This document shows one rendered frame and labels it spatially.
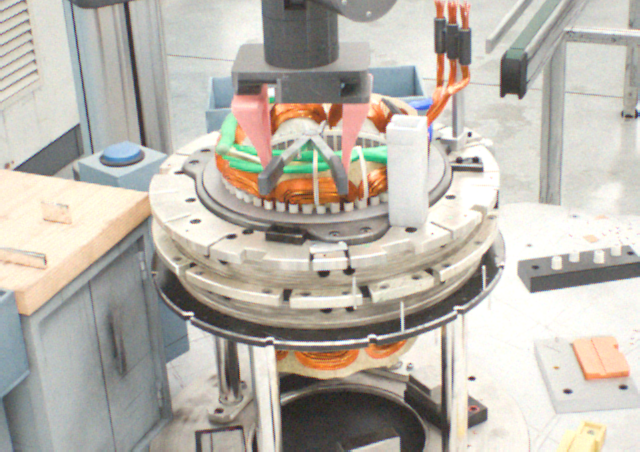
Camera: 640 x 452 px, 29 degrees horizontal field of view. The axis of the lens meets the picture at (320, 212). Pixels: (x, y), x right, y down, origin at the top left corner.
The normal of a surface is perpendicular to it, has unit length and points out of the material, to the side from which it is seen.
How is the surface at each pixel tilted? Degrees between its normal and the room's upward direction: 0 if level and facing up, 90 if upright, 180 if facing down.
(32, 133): 89
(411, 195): 90
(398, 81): 90
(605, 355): 0
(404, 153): 90
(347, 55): 1
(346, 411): 0
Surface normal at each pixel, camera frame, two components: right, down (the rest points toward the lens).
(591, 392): -0.05, -0.89
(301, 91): -0.07, 0.45
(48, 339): 0.91, 0.15
